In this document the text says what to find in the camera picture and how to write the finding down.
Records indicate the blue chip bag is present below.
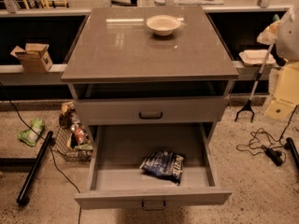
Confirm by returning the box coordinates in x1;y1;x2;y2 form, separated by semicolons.
140;150;185;186

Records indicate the white paper bowl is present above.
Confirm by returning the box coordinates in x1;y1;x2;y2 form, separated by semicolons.
147;15;180;36

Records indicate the brown snack bag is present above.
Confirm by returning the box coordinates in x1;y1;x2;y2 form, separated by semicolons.
59;102;75;128

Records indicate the green snack bag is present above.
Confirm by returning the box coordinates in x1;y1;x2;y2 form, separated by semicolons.
18;118;45;147

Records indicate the wire basket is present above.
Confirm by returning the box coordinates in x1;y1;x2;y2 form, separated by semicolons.
53;128;93;162

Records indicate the open bottom drawer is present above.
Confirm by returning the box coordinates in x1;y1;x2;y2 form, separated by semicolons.
75;123;232;211

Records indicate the cardboard box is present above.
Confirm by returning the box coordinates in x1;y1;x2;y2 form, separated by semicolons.
10;43;53;74

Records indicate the black right metal leg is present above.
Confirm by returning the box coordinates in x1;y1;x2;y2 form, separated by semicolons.
284;137;299;171

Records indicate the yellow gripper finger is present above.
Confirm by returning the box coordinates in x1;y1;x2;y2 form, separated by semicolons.
257;21;280;45

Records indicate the black metal leg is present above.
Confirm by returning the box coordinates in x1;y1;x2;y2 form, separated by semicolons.
284;137;299;171
17;131;53;206

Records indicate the reacher grabber tool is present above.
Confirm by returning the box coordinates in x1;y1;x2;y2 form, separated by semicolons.
235;44;274;121

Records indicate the grey drawer cabinet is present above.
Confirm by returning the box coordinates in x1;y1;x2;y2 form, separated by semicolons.
61;6;240;211

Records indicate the closed upper drawer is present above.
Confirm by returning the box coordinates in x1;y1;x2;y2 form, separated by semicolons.
74;97;228;125

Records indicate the black floor cable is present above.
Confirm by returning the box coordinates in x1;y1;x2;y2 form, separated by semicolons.
0;81;82;224

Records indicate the white takeout container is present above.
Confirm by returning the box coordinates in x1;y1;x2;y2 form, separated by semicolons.
239;49;267;66

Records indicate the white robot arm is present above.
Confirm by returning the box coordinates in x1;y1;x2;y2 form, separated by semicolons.
257;5;299;61

